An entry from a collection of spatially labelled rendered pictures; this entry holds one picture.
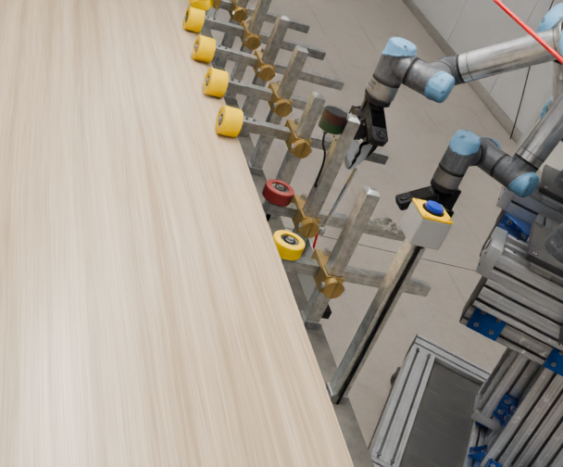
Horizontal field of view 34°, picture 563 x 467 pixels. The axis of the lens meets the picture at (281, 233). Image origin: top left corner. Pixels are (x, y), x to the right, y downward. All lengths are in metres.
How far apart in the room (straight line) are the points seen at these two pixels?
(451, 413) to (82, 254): 1.65
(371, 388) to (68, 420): 2.05
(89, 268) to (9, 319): 0.24
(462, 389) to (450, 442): 0.31
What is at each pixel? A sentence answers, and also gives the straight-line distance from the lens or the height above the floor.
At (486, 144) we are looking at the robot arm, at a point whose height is 1.16.
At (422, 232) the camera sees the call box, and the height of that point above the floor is 1.19.
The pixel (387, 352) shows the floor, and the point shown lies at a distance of 3.65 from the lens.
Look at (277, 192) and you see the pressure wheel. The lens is 2.35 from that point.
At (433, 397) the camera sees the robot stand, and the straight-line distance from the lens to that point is 3.18.
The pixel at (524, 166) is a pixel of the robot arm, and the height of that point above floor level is 1.17.
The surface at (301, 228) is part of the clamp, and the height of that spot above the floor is 0.85.
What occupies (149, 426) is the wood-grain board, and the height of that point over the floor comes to 0.90.
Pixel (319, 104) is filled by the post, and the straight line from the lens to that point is 2.51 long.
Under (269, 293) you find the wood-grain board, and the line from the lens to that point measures 1.96.
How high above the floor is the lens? 1.95
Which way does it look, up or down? 28 degrees down
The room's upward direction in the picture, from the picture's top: 24 degrees clockwise
